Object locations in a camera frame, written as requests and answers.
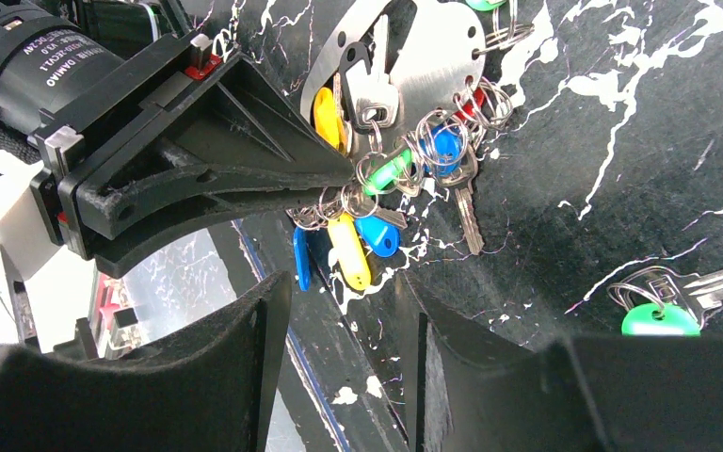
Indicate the red key tag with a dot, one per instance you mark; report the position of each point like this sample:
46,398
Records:
467,111

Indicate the blue key tag front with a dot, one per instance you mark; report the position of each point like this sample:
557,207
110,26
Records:
382,237

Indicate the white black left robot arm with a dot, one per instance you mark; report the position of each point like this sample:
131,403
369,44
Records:
38,53

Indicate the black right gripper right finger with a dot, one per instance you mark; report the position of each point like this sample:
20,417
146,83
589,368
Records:
468,389

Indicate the yellow key tag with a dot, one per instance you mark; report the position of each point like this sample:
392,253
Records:
328,122
350,254

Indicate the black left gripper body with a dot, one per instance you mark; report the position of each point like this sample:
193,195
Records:
116,109

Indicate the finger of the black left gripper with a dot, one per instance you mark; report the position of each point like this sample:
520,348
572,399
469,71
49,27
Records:
123,222
243,122

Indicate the black key tag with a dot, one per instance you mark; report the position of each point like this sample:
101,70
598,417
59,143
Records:
354,68

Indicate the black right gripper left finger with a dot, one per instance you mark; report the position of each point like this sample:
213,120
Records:
209,386

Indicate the blue key tag with key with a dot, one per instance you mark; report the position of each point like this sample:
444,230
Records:
453,164

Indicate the cluster of tagged keys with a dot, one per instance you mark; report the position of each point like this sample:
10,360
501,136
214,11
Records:
502,31

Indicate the green key tag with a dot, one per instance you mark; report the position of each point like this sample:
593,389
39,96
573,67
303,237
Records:
376,182
700,296

